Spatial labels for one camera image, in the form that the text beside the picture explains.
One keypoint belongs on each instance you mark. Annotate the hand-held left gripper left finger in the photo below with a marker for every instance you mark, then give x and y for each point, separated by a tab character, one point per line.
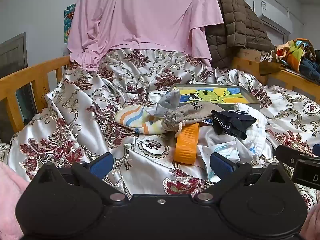
102	165

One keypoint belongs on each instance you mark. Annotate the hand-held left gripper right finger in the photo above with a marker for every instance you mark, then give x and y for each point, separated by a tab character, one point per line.
221	163

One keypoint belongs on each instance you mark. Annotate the orange sock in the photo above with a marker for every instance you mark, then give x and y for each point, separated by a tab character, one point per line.
186	147

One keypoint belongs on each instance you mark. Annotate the black printed sock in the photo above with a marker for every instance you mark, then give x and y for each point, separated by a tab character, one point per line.
232	123

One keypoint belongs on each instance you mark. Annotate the white quilted cloth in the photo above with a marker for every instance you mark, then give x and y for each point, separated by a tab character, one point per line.
256	135

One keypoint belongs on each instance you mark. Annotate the grey metal tray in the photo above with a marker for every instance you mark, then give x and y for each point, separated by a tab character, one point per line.
253	100

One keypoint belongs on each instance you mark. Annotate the grey cloth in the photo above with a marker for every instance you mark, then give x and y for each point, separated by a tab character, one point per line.
170	102

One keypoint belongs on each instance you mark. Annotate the white blue plastic packet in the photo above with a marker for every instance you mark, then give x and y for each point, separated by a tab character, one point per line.
220	152

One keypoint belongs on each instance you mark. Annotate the floral satin blanket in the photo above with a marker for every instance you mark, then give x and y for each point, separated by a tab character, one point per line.
87	130

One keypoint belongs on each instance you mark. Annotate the pink fleece clothing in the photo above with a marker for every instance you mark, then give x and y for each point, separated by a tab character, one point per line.
312	225
11	200

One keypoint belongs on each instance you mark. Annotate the striped colourful cloth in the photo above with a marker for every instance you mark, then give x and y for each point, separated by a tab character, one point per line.
212	95

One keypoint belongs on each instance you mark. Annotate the blue jeans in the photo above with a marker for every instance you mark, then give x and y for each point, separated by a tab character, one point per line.
311	70

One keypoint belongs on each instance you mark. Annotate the brown puffer jacket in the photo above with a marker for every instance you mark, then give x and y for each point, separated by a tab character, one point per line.
232	25

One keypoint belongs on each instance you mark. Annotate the grey door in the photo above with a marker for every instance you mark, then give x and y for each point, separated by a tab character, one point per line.
12	55

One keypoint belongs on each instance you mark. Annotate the pink sheet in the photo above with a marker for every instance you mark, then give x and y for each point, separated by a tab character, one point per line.
140	17

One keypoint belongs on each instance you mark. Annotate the white air conditioner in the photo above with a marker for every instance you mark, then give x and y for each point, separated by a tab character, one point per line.
272	15

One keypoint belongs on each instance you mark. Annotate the wooden bed rail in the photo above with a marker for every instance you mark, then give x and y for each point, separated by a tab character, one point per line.
287	80
32	77

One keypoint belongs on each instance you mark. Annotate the wall poster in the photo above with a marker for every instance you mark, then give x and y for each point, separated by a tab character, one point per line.
69	22

